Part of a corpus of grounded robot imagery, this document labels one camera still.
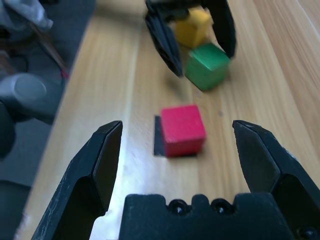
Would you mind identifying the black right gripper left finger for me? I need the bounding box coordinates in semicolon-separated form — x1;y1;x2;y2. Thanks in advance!
31;120;123;240

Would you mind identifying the black square tape marker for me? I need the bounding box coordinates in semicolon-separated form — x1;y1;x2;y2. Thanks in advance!
153;115;197;158

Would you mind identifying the red wooden block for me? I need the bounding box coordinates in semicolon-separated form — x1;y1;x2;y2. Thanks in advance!
160;104;207;158

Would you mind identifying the forearm in cream printed sleeve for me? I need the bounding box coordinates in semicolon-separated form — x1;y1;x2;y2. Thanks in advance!
0;0;54;38

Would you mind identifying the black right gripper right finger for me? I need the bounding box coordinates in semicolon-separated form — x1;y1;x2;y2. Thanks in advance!
232;119;320;240

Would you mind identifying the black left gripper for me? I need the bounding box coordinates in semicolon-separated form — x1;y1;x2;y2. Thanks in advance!
144;0;237;78

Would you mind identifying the green wooden block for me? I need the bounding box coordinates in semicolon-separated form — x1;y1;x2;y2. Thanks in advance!
184;42;230;92

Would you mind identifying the yellow wooden block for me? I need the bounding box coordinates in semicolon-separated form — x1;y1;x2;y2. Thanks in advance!
174;7;212;49

